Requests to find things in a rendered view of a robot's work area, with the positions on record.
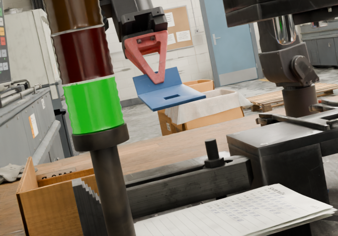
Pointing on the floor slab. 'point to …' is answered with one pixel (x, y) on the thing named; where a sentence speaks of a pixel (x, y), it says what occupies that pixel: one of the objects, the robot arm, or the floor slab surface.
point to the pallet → (270, 97)
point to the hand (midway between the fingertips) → (157, 79)
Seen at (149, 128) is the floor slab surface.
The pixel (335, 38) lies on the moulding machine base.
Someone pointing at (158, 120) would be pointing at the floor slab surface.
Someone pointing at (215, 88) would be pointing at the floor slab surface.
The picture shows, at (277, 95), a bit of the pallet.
